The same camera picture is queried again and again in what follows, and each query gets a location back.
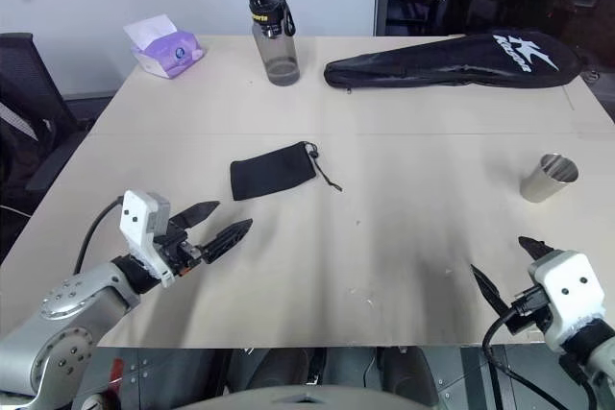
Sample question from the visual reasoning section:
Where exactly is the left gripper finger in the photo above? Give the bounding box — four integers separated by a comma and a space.
200, 218, 255, 265
168, 200, 222, 231

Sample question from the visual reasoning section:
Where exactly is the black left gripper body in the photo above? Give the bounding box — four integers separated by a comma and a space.
154, 215, 209, 280

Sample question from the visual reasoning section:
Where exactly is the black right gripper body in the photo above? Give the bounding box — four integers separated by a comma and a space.
499, 284, 552, 335

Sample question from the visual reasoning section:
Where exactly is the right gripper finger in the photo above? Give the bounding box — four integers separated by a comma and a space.
517, 235, 554, 266
469, 262, 511, 319

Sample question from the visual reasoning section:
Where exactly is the black racket bag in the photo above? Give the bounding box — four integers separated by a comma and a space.
322, 27, 589, 94

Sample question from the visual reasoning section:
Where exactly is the shiny metal cup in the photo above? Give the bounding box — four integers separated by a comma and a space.
521, 152, 580, 205

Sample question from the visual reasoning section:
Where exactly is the purple tissue pack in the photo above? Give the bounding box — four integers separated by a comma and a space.
122, 12, 208, 81

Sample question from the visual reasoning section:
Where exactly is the clear bottle with black lid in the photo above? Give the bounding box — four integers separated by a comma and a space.
244, 0, 302, 87

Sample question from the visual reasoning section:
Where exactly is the black office chair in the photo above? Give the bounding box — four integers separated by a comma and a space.
0, 32, 98, 249

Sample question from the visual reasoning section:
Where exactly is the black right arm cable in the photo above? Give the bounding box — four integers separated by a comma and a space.
481, 284, 597, 410

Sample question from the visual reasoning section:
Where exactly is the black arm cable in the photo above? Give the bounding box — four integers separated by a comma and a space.
481, 284, 597, 410
72, 194, 126, 277

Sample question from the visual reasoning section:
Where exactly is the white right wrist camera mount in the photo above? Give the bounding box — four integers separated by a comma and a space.
527, 250, 607, 354

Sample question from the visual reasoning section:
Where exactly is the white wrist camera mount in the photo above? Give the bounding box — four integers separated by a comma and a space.
527, 250, 607, 354
118, 189, 175, 289

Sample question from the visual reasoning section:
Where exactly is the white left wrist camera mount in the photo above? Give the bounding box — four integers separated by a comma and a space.
118, 189, 175, 289

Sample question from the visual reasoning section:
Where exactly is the black drawstring pouch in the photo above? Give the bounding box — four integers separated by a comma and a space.
229, 140, 345, 203

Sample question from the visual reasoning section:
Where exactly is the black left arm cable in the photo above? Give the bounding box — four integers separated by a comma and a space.
72, 194, 126, 277

